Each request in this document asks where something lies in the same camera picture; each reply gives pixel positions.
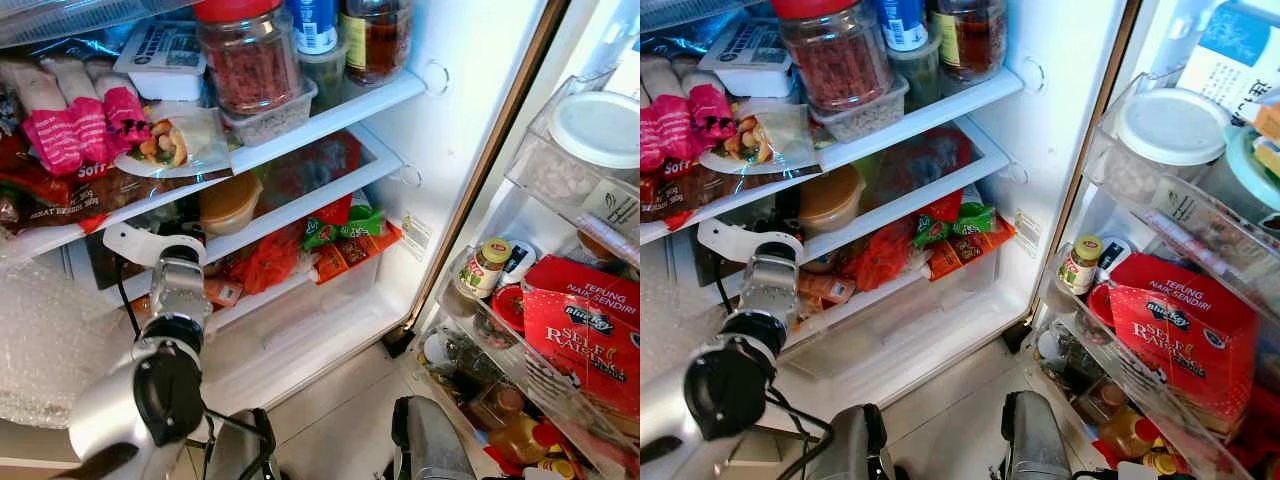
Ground red self raising flour box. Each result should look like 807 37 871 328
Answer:
1108 252 1259 421
522 255 641 417

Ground white fridge cabinet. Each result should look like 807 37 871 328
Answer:
640 0 1141 401
0 0 571 421

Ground tub with teal lid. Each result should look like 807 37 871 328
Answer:
1205 125 1280 227

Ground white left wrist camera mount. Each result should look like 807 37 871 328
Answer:
697 218 804 266
103 222 206 269

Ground clear plastic food tray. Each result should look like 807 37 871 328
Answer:
808 75 911 143
220 78 319 148

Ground amber bottle with yellow cap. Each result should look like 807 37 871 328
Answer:
490 385 583 480
1095 405 1183 477

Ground green snack packets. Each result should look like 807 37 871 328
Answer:
303 205 386 251
910 200 998 249

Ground short fridge shelf white trim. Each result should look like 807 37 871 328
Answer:
800 120 1013 263
195 125 409 266

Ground clear crisper drawer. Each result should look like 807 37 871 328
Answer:
785 240 1041 401
195 245 416 413

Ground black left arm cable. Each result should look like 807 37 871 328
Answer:
115 258 143 339
708 255 731 317

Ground small green glass jar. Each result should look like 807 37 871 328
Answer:
888 45 943 109
300 45 351 111

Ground red foil bag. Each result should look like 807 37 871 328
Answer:
862 128 973 216
265 135 363 217

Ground bagged bread loaf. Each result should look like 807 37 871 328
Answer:
640 140 801 227
0 135 201 237

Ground dark sauce jar yellow label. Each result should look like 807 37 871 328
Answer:
340 0 413 87
930 0 1006 84

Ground plastic tub with orange lid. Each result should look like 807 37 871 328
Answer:
198 172 264 237
797 165 867 237

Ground loose bubble wrap sheet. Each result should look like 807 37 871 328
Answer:
0 265 141 427

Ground white printed food box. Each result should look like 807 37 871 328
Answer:
113 20 208 102
700 18 797 99

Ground round tub with white lid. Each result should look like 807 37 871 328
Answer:
1113 87 1233 203
545 90 641 191

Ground plate of wrapped food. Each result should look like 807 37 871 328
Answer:
700 100 826 177
115 103 236 180

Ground red round lid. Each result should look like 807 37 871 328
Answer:
490 283 531 336
1088 280 1121 327

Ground fridge door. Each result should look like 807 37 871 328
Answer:
405 0 641 480
1025 0 1280 480

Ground orange snack packets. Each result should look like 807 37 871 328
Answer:
310 225 401 282
925 220 1016 281

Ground glass fridge shelf white trim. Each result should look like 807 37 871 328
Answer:
640 65 1026 246
0 68 429 263

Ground small jar with yellow lid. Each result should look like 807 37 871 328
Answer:
460 237 513 299
1058 233 1105 296

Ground jar with red lid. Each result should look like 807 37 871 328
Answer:
192 0 301 116
770 0 894 113

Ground white and black packet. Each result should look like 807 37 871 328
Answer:
1095 237 1136 281
500 240 541 287

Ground blue labelled bottle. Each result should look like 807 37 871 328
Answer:
875 0 931 53
288 0 341 56

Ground orange plastic bag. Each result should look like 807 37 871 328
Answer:
225 225 301 297
840 222 916 293

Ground grey left robot leg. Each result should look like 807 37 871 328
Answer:
205 408 279 480
805 403 896 480

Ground white and blue carton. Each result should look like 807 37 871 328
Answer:
1180 0 1280 127

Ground pink wrapped sausage packs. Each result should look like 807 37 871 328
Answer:
0 55 151 177
640 55 741 173

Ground large clear door bin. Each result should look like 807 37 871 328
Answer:
415 250 641 480
1030 250 1280 480

